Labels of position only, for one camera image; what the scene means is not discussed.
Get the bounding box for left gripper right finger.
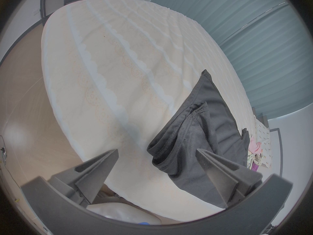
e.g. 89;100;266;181
196;148;264;203

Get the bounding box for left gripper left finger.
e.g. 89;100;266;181
50;149;119;204

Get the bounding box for black T-shirt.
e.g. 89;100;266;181
147;69;250;209

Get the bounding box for bed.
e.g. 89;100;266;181
40;0;284;223

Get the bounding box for pink garment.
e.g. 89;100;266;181
248;135;263;154

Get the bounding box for white printed pillow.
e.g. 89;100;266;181
254;118;273;168

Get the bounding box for grey bedside table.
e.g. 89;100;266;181
252;106;269;128

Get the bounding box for blue-green curtain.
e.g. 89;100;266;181
220;4;313;119
150;0;292;45

